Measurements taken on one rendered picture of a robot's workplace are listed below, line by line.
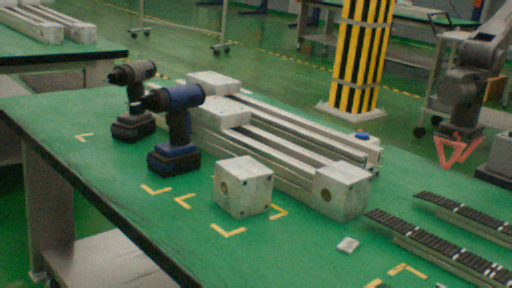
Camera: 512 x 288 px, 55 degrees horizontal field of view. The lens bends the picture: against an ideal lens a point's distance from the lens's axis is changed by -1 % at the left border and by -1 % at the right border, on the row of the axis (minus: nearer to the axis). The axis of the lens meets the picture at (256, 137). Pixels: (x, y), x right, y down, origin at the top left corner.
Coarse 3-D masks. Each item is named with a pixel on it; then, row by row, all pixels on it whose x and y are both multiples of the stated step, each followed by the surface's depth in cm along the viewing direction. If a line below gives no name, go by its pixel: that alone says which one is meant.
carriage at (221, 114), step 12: (216, 96) 146; (192, 108) 138; (204, 108) 134; (216, 108) 135; (228, 108) 136; (240, 108) 137; (204, 120) 135; (216, 120) 131; (228, 120) 132; (240, 120) 135
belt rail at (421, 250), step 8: (392, 240) 102; (400, 240) 101; (408, 240) 100; (408, 248) 100; (416, 248) 99; (424, 248) 97; (424, 256) 98; (432, 256) 97; (440, 256) 95; (440, 264) 95; (448, 264) 95; (456, 264) 93; (456, 272) 93; (464, 272) 93; (472, 272) 91; (472, 280) 91; (480, 280) 91; (488, 280) 89
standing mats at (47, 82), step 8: (408, 64) 723; (72, 72) 497; (80, 72) 500; (24, 80) 458; (32, 80) 458; (40, 80) 460; (48, 80) 463; (56, 80) 466; (64, 80) 468; (72, 80) 471; (80, 80) 474; (32, 88) 437; (40, 88) 437; (48, 88) 439; (56, 88) 442; (64, 88) 444; (72, 88) 446; (80, 88) 449
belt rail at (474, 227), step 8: (440, 208) 114; (440, 216) 114; (448, 216) 113; (456, 216) 111; (464, 216) 110; (456, 224) 112; (464, 224) 110; (472, 224) 109; (480, 224) 108; (472, 232) 109; (480, 232) 108; (488, 232) 107; (496, 232) 106; (496, 240) 106; (504, 240) 105
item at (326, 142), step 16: (176, 80) 175; (240, 96) 164; (256, 112) 149; (272, 112) 154; (272, 128) 144; (288, 128) 140; (304, 128) 145; (320, 128) 141; (304, 144) 137; (320, 144) 133; (336, 144) 130; (352, 144) 134; (368, 144) 132; (336, 160) 130; (352, 160) 127; (368, 160) 131
